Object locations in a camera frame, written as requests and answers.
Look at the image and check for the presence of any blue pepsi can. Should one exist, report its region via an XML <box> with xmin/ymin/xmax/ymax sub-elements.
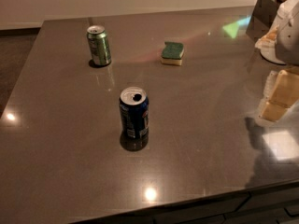
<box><xmin>119</xmin><ymin>87</ymin><xmax>149</xmax><ymax>139</ymax></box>

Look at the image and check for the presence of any green and yellow sponge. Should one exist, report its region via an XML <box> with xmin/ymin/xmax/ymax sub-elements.
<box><xmin>161</xmin><ymin>41</ymin><xmax>184</xmax><ymax>66</ymax></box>

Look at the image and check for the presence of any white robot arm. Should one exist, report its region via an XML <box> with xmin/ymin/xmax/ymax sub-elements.
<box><xmin>255</xmin><ymin>0</ymin><xmax>299</xmax><ymax>123</ymax></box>

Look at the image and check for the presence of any green soda can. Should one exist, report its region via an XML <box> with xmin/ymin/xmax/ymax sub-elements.
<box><xmin>87</xmin><ymin>25</ymin><xmax>111</xmax><ymax>66</ymax></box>

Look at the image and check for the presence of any dark box in corner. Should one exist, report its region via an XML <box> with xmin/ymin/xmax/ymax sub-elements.
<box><xmin>246</xmin><ymin>0</ymin><xmax>280</xmax><ymax>41</ymax></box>

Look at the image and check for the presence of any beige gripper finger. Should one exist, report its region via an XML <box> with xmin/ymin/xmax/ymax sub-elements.
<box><xmin>259</xmin><ymin>70</ymin><xmax>299</xmax><ymax>122</ymax></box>

